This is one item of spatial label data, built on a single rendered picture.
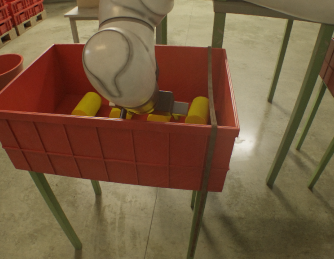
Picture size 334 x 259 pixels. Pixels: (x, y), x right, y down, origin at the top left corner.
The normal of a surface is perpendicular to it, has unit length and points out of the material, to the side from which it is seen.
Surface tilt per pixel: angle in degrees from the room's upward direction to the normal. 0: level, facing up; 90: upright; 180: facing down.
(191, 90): 90
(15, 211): 0
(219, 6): 90
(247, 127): 0
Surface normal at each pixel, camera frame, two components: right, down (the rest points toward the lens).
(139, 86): 0.69, 0.65
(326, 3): -0.68, 0.59
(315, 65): -0.13, 0.63
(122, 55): 0.17, -0.02
